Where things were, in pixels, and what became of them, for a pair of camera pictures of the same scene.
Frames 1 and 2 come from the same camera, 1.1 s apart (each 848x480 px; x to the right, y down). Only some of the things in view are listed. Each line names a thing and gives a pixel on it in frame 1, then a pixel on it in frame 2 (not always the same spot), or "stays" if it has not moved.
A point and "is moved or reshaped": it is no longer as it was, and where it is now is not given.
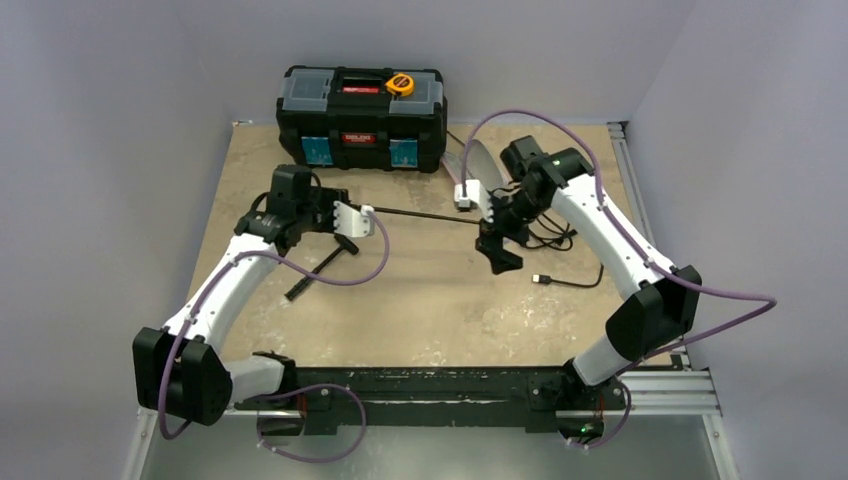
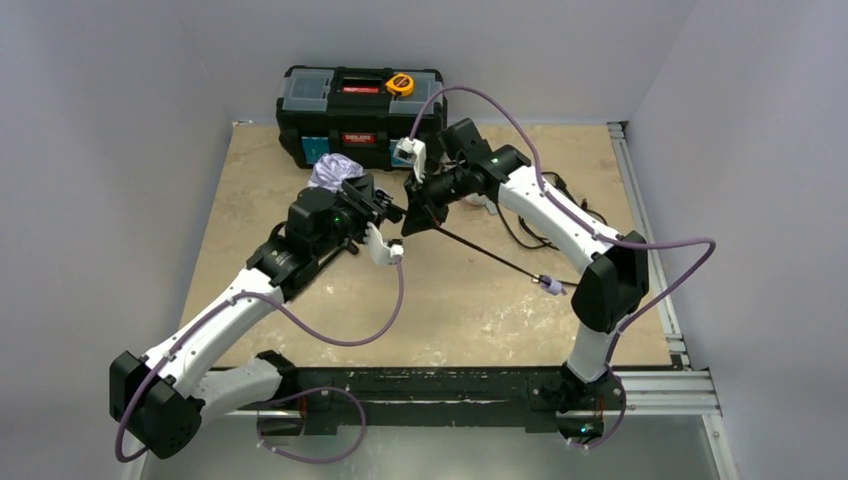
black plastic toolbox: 337,116 stays
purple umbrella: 428,214 is moved or reshaped
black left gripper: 324,217 -> 361,201
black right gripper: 500,221 -> 428,195
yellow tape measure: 400,84 stays
